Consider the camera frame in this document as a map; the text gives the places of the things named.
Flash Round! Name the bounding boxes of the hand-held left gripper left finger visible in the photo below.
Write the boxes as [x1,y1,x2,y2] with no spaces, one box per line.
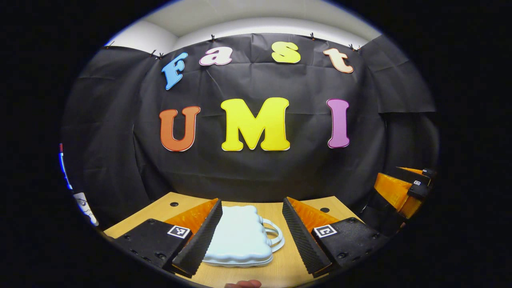
[113,198,223,278]

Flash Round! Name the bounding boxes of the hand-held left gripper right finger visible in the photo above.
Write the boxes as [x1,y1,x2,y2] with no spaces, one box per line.
[282,196,390,278]

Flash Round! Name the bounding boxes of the light blue suitcase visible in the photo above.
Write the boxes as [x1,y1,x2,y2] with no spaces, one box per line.
[202,205,285,268]

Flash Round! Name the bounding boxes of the black backdrop cloth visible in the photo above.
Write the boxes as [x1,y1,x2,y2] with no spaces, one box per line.
[60,33,440,228]

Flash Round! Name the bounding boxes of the white printed panel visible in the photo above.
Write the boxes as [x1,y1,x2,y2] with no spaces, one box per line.
[73,192,99,227]

